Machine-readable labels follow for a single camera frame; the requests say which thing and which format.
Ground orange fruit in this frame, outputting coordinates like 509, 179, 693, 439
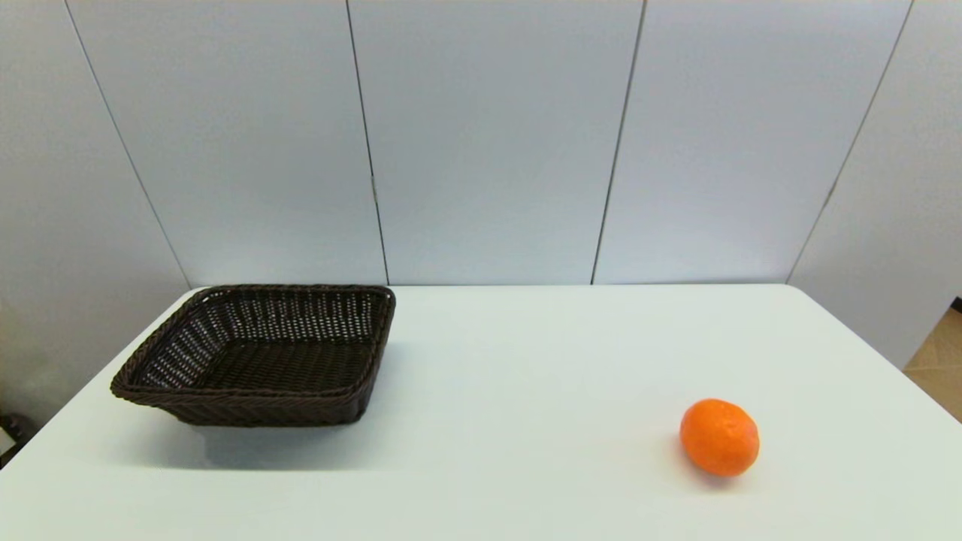
680, 398, 760, 478

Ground dark brown wicker basket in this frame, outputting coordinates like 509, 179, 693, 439
110, 284, 397, 428

